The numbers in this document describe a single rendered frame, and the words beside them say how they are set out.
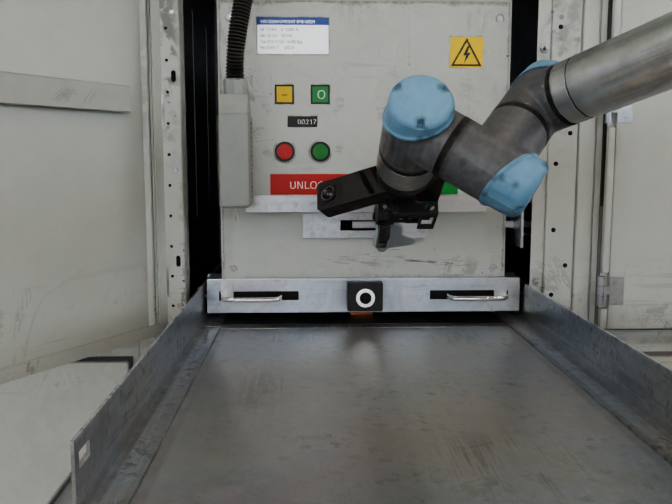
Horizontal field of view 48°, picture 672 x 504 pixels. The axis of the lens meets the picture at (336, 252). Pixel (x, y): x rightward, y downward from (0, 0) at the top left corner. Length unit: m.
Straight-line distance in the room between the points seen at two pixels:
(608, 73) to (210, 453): 0.57
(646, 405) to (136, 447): 0.54
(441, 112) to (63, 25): 0.58
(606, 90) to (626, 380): 0.33
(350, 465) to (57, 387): 0.72
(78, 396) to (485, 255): 0.73
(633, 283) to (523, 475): 0.68
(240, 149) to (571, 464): 0.69
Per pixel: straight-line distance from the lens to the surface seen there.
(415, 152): 0.86
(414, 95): 0.84
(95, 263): 1.20
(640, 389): 0.92
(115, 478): 0.72
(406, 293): 1.31
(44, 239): 1.13
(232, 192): 1.18
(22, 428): 1.39
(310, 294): 1.30
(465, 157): 0.84
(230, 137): 1.18
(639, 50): 0.85
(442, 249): 1.32
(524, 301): 1.34
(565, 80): 0.90
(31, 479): 1.42
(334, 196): 1.02
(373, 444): 0.78
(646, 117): 1.34
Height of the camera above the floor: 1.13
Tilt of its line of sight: 7 degrees down
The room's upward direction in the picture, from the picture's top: straight up
